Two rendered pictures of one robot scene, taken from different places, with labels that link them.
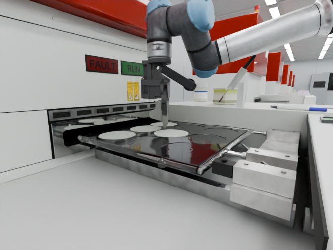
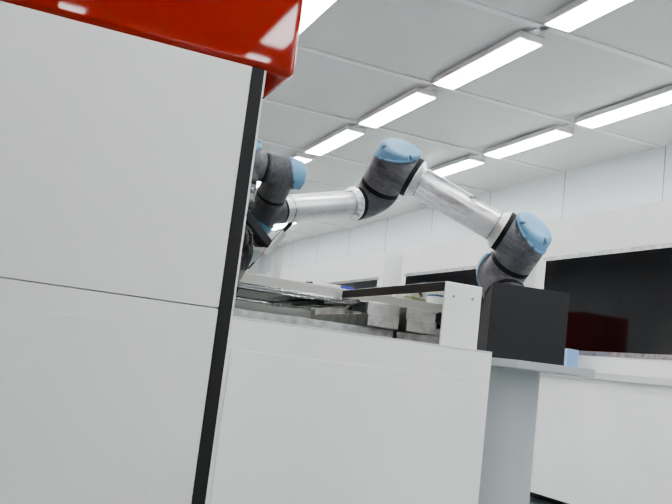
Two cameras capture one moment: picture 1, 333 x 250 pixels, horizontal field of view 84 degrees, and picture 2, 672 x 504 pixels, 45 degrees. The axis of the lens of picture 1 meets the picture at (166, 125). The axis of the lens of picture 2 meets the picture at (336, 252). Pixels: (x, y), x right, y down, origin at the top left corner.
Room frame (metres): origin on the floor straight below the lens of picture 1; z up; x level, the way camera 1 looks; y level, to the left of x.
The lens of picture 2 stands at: (-0.63, 1.55, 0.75)
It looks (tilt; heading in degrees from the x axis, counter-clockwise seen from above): 8 degrees up; 301
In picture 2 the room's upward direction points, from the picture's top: 7 degrees clockwise
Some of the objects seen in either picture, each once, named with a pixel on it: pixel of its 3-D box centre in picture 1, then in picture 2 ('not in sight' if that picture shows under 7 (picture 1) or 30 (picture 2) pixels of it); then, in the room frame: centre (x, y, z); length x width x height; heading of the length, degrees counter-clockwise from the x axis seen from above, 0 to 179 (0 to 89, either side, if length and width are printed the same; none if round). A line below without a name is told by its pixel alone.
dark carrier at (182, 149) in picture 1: (171, 134); (254, 293); (0.53, -0.01, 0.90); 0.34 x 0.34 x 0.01; 54
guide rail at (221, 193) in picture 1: (162, 173); (292, 323); (0.40, 0.01, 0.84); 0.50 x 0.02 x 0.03; 54
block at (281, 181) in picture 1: (263, 176); (380, 309); (0.26, -0.15, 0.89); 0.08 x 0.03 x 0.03; 54
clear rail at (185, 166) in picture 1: (124, 150); (280, 291); (0.38, 0.09, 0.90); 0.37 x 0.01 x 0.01; 54
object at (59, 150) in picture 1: (119, 127); not in sight; (0.64, 0.16, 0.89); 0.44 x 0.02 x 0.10; 144
